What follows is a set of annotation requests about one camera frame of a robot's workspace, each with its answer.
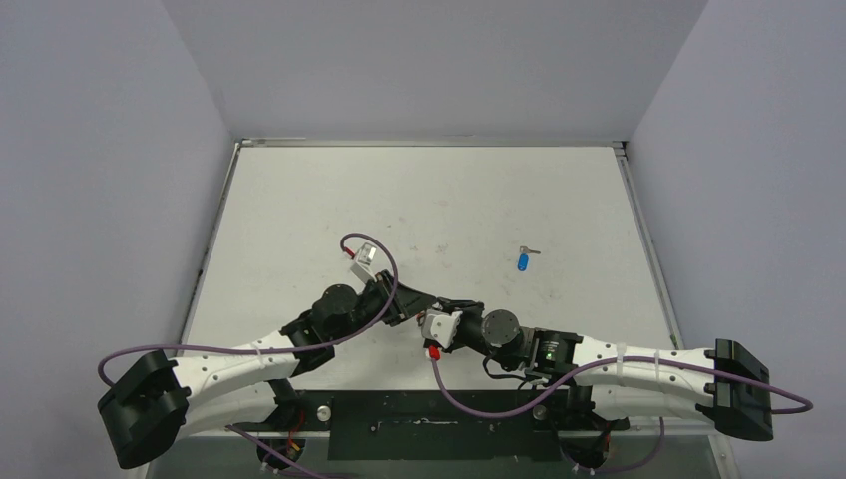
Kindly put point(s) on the aluminium frame rail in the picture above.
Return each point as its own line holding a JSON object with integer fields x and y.
{"x": 725, "y": 464}

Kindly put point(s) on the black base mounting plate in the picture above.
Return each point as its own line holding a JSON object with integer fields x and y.
{"x": 423, "y": 425}

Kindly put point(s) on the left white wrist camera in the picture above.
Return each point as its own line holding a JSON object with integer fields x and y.
{"x": 362, "y": 261}

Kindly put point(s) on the key with blue tag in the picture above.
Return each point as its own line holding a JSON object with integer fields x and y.
{"x": 524, "y": 257}

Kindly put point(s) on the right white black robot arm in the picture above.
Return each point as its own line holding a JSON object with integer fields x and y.
{"x": 724, "y": 385}

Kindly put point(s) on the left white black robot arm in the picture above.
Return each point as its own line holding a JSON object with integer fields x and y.
{"x": 145, "y": 409}

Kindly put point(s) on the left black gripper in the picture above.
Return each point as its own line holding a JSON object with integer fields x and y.
{"x": 400, "y": 302}

